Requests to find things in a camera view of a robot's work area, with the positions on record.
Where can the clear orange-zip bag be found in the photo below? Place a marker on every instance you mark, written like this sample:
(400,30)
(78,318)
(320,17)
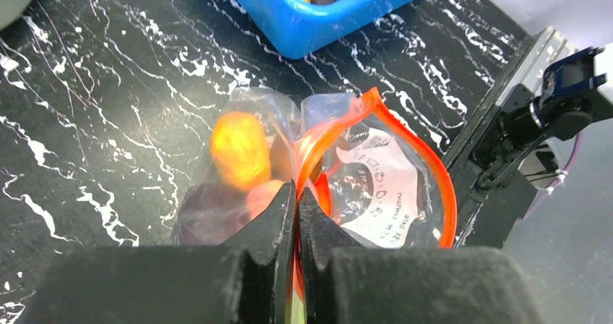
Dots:
(371,176)

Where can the dark red toy fruit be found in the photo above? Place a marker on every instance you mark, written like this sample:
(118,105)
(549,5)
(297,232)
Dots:
(210,214)

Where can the blue plastic bin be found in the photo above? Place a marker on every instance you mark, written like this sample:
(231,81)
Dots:
(297,27)

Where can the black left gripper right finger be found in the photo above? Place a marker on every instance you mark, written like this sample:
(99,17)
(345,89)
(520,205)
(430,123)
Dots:
(345,282)

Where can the white toy onion half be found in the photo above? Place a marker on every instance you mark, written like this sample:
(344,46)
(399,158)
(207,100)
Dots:
(286,158)

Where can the orange-red toy peach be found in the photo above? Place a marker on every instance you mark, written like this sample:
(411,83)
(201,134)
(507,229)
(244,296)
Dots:
(261,196)

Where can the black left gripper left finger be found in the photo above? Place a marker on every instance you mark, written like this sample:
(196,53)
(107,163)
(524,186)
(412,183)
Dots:
(246,279)

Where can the orange toy lemon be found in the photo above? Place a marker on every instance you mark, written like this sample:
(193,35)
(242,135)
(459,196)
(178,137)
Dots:
(240,150)

